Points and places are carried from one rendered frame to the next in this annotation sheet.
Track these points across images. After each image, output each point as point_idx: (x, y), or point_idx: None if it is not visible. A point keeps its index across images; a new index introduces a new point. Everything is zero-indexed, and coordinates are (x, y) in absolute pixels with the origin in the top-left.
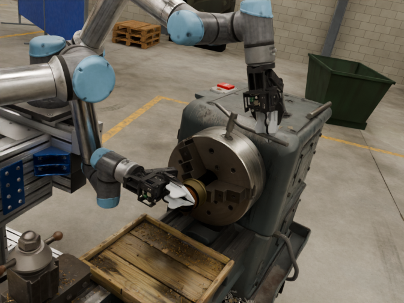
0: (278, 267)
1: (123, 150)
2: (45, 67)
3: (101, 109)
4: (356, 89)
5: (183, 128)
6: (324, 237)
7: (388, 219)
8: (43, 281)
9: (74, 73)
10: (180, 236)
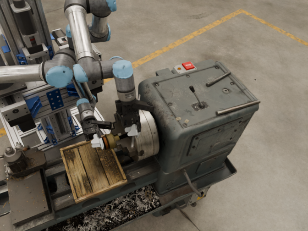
0: (195, 185)
1: (184, 56)
2: (36, 68)
3: (188, 17)
4: None
5: (138, 94)
6: (291, 172)
7: None
8: (15, 165)
9: (46, 75)
10: (113, 154)
